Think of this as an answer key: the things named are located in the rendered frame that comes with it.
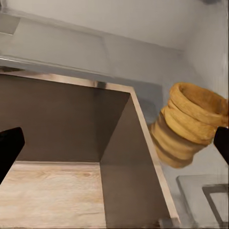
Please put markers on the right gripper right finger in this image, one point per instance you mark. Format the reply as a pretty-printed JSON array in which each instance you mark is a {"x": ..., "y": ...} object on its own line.
[{"x": 221, "y": 141}]

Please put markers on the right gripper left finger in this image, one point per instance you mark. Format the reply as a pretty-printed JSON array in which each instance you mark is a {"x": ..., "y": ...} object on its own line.
[{"x": 11, "y": 143}]

